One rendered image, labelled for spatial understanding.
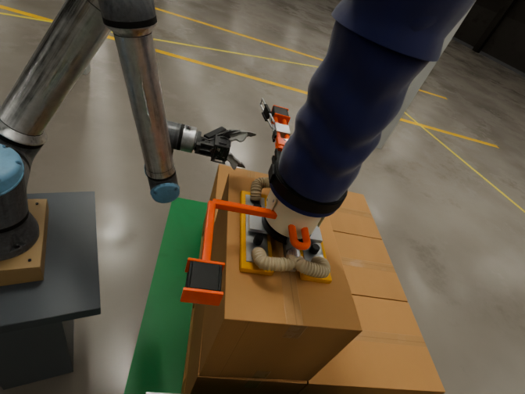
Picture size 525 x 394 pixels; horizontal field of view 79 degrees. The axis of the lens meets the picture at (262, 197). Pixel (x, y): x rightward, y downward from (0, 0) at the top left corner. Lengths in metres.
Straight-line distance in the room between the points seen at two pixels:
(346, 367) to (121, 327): 1.11
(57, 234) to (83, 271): 0.18
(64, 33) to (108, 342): 1.38
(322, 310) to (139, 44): 0.83
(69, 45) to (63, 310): 0.71
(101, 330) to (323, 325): 1.24
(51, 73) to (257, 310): 0.81
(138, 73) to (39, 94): 0.29
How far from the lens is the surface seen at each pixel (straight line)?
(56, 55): 1.01
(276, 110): 1.47
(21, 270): 1.12
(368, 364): 1.49
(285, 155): 0.84
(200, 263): 0.75
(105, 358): 1.84
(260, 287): 0.95
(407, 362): 1.61
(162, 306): 1.94
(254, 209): 0.93
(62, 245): 1.24
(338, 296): 1.04
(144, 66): 0.87
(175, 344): 1.85
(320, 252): 1.08
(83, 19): 0.97
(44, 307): 1.12
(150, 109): 0.92
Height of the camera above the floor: 1.71
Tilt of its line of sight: 39 degrees down
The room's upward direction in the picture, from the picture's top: 22 degrees clockwise
